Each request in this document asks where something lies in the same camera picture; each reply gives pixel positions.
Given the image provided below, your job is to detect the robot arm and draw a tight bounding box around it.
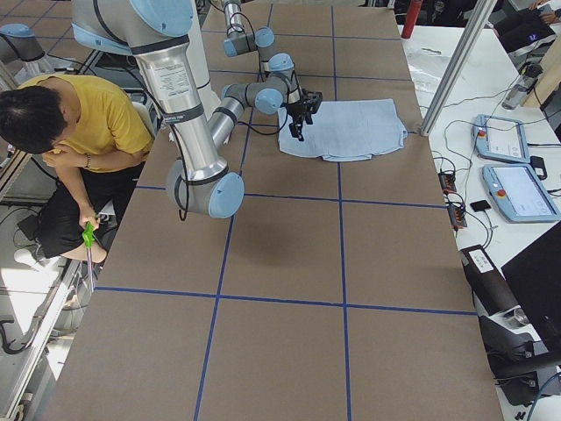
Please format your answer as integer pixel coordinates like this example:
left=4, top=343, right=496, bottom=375
left=221, top=1, right=298, bottom=86
left=72, top=1, right=323, bottom=218

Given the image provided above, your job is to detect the person in yellow shirt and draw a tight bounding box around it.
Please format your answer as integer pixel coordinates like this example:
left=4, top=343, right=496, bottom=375
left=1, top=74, right=153, bottom=263

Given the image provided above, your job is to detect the grey aluminium frame post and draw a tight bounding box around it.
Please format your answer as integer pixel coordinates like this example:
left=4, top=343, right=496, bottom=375
left=419, top=0, right=496, bottom=137

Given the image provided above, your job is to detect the lower blue teach pendant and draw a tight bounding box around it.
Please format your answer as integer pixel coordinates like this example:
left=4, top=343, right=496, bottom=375
left=481, top=163, right=560, bottom=223

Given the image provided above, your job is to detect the light blue button-up shirt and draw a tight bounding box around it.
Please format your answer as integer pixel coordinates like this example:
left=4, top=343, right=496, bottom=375
left=279, top=99, right=408, bottom=162

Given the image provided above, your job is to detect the red bottle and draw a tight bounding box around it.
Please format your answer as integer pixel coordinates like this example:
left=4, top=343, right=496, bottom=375
left=401, top=0, right=423, bottom=39

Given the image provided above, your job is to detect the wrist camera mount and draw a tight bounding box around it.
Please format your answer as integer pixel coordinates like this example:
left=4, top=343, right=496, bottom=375
left=301, top=89, right=323, bottom=114

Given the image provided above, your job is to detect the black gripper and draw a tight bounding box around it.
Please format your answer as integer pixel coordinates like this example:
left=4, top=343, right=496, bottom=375
left=286, top=99, right=313, bottom=141

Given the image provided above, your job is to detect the right orange-port USB hub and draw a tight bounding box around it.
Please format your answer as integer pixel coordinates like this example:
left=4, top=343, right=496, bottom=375
left=447, top=203, right=467, bottom=231

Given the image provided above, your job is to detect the black monitor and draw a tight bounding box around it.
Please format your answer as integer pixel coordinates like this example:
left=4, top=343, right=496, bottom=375
left=501, top=224, right=560, bottom=350

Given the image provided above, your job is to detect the clear plastic bag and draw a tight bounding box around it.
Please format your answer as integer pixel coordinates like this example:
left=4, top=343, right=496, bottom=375
left=406, top=48, right=451, bottom=94

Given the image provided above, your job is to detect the blue teach pendant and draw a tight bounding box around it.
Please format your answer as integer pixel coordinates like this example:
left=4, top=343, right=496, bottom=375
left=481, top=163, right=560, bottom=223
left=472, top=114, right=530, bottom=164

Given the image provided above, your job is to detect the upper blue teach pendant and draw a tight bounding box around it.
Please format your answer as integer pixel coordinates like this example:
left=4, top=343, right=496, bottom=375
left=472, top=114, right=530, bottom=164

